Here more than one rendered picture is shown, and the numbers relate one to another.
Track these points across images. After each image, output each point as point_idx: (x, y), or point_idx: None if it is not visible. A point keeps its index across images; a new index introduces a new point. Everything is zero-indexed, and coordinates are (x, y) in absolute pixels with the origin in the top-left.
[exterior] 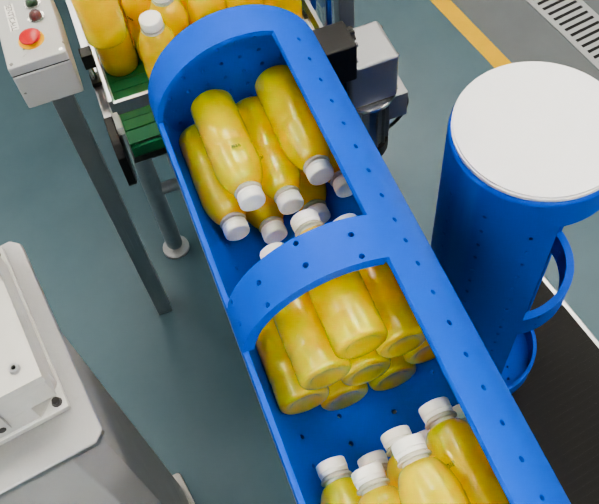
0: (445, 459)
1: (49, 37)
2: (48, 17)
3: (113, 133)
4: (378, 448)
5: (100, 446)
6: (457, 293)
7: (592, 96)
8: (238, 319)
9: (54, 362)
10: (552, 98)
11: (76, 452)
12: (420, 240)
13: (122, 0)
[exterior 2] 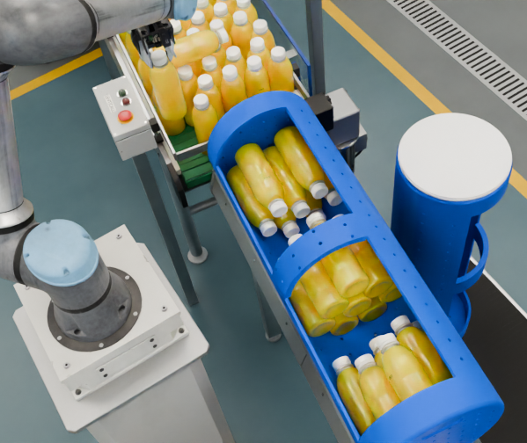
0: (407, 347)
1: (136, 115)
2: (134, 102)
3: (174, 173)
4: None
5: (199, 362)
6: None
7: (486, 134)
8: (281, 279)
9: None
10: (461, 136)
11: (195, 358)
12: (384, 226)
13: None
